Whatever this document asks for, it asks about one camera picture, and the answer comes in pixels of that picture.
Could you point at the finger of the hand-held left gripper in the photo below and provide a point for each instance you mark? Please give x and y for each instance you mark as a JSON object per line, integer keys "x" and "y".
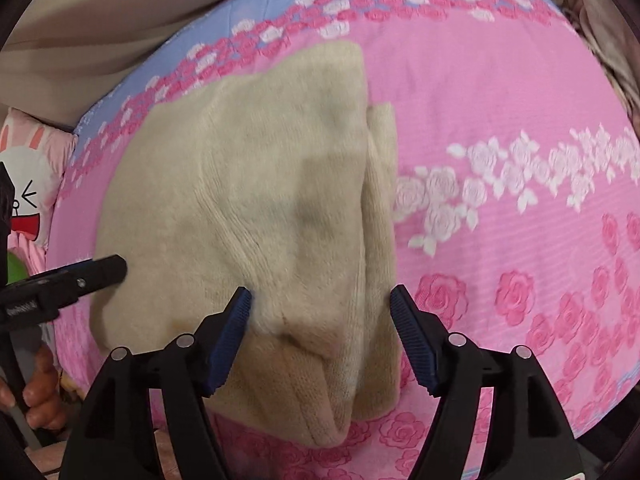
{"x": 102, "y": 272}

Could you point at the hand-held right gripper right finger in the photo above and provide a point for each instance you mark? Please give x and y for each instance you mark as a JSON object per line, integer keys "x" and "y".
{"x": 414, "y": 340}

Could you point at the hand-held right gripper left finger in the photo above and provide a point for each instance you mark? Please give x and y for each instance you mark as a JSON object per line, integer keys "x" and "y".
{"x": 233, "y": 339}

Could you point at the cream sweater with black hearts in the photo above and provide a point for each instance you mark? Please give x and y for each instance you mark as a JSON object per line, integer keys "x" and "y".
{"x": 250, "y": 220}

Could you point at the person's left hand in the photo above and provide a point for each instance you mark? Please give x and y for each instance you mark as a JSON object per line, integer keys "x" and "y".
{"x": 45, "y": 400}

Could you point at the pink rabbit print pillow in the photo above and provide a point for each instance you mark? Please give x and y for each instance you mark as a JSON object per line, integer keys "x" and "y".
{"x": 35, "y": 180}

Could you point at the pink floral bedsheet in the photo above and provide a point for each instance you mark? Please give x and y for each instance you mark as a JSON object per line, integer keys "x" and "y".
{"x": 500, "y": 110}

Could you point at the beige backdrop cloth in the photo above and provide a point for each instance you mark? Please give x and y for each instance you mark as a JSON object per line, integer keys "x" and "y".
{"x": 125, "y": 15}

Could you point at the cream fleece blanket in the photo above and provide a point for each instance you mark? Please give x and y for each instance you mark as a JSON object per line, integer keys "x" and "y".
{"x": 607, "y": 45}

